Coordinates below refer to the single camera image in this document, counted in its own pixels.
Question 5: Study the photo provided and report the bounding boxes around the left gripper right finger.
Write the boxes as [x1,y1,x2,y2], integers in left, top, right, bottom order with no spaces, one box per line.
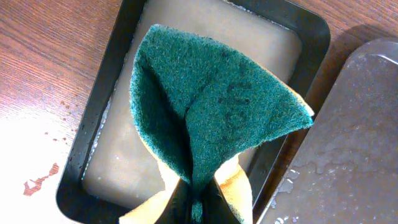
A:
[201,178,240,224]

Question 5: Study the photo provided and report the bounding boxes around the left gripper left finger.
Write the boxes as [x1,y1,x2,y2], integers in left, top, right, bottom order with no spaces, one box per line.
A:
[155,179,193,224]

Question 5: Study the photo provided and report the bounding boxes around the green and yellow sponge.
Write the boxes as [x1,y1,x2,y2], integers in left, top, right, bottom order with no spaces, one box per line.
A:
[119,24,314,223]

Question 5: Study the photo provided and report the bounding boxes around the small black water tray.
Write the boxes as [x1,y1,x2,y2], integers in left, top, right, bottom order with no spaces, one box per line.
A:
[57,0,330,223]

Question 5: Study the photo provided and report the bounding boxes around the large brown serving tray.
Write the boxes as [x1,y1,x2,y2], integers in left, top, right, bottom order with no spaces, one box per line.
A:
[259,38,397,223]

